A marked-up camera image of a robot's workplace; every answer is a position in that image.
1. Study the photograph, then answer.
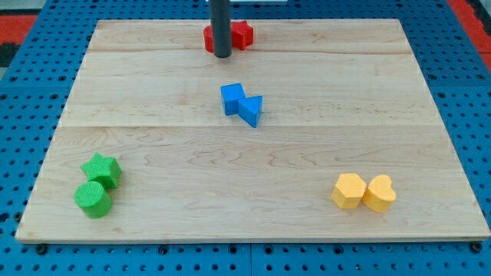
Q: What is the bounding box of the blue triangle block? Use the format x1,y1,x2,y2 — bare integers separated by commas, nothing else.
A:
238,96,263,128

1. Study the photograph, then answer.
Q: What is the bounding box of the blue cube block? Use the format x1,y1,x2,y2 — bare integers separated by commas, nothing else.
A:
220,83,246,116

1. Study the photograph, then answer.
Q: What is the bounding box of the light wooden board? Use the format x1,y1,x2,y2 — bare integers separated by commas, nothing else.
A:
16,19,490,245

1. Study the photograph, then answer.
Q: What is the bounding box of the red star block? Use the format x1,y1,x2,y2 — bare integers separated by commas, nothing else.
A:
231,20,254,51

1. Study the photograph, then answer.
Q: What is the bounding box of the red round block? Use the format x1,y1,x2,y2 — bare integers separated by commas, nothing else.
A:
203,25,214,53

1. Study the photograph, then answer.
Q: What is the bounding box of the yellow hexagon block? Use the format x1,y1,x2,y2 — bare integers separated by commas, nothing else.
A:
331,173,367,209

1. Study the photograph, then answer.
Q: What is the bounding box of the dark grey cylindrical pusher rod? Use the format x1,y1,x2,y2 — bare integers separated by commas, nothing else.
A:
209,0,232,58

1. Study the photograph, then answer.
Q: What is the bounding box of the green star block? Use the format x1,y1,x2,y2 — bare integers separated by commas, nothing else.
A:
81,153,122,189

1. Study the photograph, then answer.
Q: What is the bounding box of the yellow heart block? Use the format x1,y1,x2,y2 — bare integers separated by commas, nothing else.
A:
361,175,397,213

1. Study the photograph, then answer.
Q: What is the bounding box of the green cylinder block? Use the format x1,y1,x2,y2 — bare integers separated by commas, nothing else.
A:
74,181,112,219

